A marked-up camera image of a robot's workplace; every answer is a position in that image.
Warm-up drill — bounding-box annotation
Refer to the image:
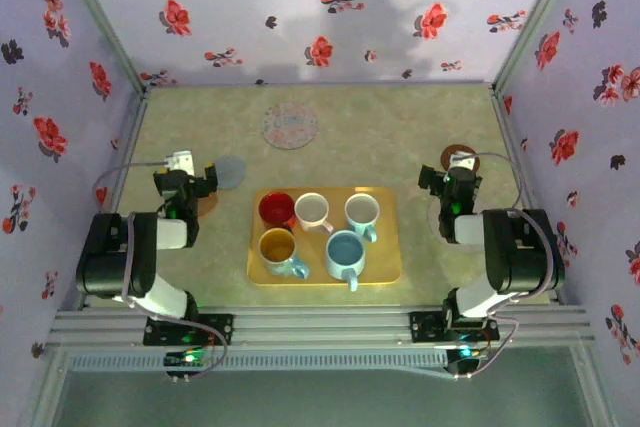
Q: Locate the tan rattan coaster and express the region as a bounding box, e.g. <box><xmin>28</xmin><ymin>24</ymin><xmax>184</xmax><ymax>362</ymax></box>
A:
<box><xmin>195</xmin><ymin>191</ymin><xmax>220</xmax><ymax>221</ymax></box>

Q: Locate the grey-blue woven coaster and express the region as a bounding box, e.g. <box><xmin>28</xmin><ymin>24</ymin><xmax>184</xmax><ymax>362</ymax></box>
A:
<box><xmin>214</xmin><ymin>155</ymin><xmax>248</xmax><ymax>193</ymax></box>

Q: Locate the dark brown coaster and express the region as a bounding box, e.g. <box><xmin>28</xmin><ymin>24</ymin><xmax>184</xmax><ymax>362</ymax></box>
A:
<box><xmin>439</xmin><ymin>144</ymin><xmax>483</xmax><ymax>176</ymax></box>

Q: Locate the round floral print mat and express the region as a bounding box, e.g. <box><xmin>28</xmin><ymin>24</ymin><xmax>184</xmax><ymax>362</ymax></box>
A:
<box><xmin>262</xmin><ymin>101</ymin><xmax>320</xmax><ymax>150</ymax></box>

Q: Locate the plain light blue mug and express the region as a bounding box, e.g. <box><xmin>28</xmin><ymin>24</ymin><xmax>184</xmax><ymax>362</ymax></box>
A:
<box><xmin>324</xmin><ymin>229</ymin><xmax>368</xmax><ymax>293</ymax></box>

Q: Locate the red cup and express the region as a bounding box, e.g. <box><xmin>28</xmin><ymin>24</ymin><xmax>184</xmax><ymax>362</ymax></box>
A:
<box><xmin>258</xmin><ymin>191</ymin><xmax>297</xmax><ymax>230</ymax></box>

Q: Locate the white-lined teal mug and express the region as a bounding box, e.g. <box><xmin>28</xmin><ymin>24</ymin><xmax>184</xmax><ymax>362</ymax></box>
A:
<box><xmin>343</xmin><ymin>192</ymin><xmax>380</xmax><ymax>244</ymax></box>

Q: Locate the white mug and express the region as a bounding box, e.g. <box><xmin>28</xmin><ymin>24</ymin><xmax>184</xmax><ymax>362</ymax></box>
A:
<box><xmin>293</xmin><ymin>192</ymin><xmax>335</xmax><ymax>235</ymax></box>

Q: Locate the yellow plastic tray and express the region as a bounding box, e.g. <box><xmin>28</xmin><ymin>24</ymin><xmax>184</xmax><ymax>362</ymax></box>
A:
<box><xmin>246</xmin><ymin>186</ymin><xmax>404</xmax><ymax>287</ymax></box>

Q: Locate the small control board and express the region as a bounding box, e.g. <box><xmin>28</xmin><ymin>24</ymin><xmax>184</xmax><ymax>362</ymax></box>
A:
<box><xmin>446</xmin><ymin>344</ymin><xmax>489</xmax><ymax>381</ymax></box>
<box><xmin>163</xmin><ymin>346</ymin><xmax>214</xmax><ymax>382</ymax></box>

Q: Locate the grey right arm cable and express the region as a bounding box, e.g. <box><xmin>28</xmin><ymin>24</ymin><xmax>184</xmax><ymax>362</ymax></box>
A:
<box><xmin>452</xmin><ymin>151</ymin><xmax>557</xmax><ymax>379</ymax></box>

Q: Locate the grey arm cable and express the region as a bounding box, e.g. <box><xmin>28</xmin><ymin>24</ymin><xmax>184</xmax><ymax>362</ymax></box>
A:
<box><xmin>93</xmin><ymin>160</ymin><xmax>229</xmax><ymax>381</ymax></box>
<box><xmin>452</xmin><ymin>151</ymin><xmax>557</xmax><ymax>379</ymax></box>

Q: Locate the grey left arm cable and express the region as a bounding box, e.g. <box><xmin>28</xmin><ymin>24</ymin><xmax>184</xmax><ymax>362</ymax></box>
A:
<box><xmin>93</xmin><ymin>160</ymin><xmax>229</xmax><ymax>381</ymax></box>

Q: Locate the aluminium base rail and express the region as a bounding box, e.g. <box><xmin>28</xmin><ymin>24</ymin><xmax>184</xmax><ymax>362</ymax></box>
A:
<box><xmin>47</xmin><ymin>305</ymin><xmax>597</xmax><ymax>349</ymax></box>

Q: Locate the aluminium corner post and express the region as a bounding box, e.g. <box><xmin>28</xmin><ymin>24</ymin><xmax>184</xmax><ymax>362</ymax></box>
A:
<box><xmin>49</xmin><ymin>0</ymin><xmax>152</xmax><ymax>96</ymax></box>
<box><xmin>491</xmin><ymin>0</ymin><xmax>586</xmax><ymax>94</ymax></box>

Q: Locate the grey slotted cable duct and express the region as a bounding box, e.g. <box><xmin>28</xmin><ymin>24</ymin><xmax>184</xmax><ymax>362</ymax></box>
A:
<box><xmin>67</xmin><ymin>349</ymin><xmax>450</xmax><ymax>374</ymax></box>

